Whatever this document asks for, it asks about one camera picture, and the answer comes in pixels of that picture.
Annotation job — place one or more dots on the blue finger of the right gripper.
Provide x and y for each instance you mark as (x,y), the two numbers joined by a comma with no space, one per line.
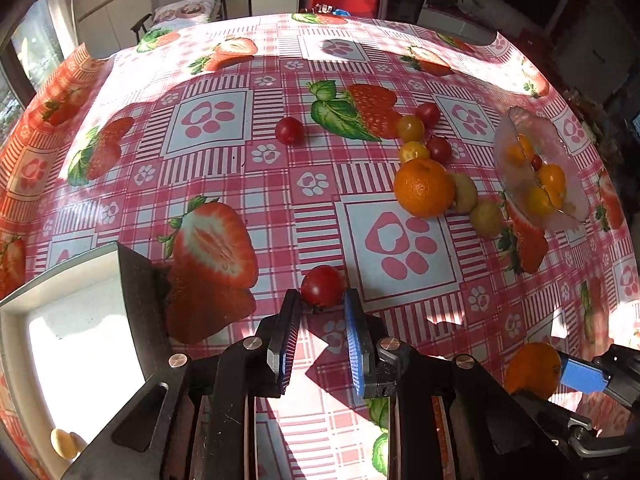
(581,375)
(556,421)

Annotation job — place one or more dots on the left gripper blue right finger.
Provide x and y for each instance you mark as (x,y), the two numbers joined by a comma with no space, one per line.
(363,330)

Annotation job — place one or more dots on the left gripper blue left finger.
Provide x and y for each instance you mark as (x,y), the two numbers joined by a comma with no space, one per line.
(283,340)

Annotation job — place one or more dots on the orange mandarin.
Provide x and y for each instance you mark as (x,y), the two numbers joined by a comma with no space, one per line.
(424,188)
(535,368)

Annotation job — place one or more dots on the red checkered strawberry tablecloth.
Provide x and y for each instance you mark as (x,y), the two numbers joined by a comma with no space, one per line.
(119,150)

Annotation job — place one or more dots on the white shallow tray box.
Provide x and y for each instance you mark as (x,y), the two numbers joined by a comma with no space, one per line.
(77,342)

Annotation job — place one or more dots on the dark red cherry tomato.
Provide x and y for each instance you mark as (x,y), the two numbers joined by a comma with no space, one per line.
(289,131)

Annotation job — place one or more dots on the folding chair with cushion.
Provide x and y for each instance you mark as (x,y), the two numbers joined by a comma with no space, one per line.
(178,14)

